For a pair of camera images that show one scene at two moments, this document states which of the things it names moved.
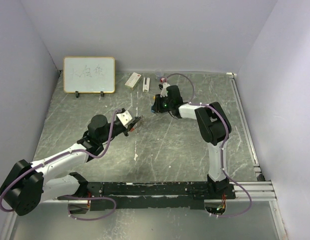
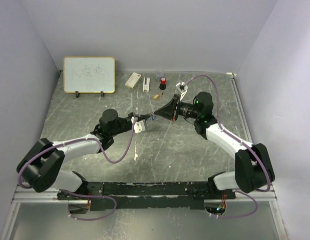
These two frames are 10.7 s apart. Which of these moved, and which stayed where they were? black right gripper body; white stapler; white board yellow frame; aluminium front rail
Moved: black right gripper body
Stayed: white stapler; white board yellow frame; aluminium front rail
